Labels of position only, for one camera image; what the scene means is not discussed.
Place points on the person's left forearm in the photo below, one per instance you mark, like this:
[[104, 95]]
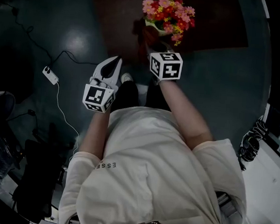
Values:
[[94, 134]]

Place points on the person's right forearm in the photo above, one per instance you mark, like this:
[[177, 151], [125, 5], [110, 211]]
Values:
[[188, 118]]

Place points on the flower pot with pink flowers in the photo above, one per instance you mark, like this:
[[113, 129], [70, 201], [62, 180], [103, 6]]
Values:
[[168, 11]]

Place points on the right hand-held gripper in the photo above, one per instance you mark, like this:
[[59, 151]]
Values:
[[169, 67]]

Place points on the person's black trousers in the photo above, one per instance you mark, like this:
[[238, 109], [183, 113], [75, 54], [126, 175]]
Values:
[[128, 95]]

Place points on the person's white left shoe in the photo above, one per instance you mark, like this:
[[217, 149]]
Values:
[[127, 78]]

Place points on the person in white shirt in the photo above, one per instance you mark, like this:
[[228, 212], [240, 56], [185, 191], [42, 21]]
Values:
[[148, 178]]

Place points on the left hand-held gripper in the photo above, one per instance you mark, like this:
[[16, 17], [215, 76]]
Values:
[[95, 96]]

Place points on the black and white patterned bag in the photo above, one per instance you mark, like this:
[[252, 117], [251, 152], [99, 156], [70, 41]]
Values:
[[253, 143]]

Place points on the dark red wiping cloth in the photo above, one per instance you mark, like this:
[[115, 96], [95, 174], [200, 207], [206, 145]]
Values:
[[150, 36]]

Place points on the dark brown wooden table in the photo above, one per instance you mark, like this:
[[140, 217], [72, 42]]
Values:
[[218, 25]]

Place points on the black backpack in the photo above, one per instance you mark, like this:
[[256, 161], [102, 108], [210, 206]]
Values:
[[39, 173]]

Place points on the white power strip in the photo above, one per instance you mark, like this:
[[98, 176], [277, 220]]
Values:
[[50, 75]]

